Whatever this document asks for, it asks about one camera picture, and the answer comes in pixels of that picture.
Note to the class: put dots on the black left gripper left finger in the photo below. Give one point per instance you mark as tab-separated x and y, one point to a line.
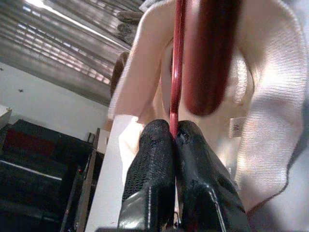
149	169

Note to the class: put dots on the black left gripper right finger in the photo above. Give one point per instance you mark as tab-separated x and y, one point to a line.
200	181

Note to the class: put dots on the red plastic hanger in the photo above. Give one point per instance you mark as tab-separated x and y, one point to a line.
177	72

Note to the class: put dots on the white and beige shirt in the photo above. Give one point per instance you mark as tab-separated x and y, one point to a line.
265	96

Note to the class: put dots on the black TV stand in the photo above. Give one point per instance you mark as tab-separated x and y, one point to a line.
36	193

